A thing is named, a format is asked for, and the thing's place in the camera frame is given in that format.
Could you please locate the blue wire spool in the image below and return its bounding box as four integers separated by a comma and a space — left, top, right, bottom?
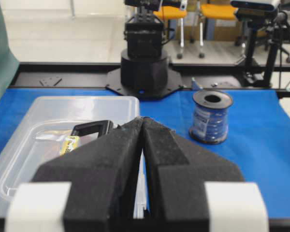
189, 89, 233, 144

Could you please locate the yellow packaged item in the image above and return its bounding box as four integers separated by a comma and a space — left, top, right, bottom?
59, 135, 80, 156

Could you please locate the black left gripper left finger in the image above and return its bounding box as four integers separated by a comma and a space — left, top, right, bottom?
5, 117, 143, 232

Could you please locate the orange chair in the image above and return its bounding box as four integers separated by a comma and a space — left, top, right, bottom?
154, 0, 188, 59
197, 0, 236, 58

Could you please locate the orange chair left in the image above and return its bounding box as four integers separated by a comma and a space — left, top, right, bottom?
154, 0, 188, 59

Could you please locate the camera on black stand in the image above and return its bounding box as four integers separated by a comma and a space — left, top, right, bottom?
230, 0, 290, 88

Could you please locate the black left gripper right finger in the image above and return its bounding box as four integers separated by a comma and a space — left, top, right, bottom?
142, 117, 268, 232

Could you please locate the orange chair right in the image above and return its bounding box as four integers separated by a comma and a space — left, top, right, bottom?
197, 0, 236, 58

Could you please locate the clear plastic tool box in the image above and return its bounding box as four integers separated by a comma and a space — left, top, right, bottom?
0, 96, 140, 218

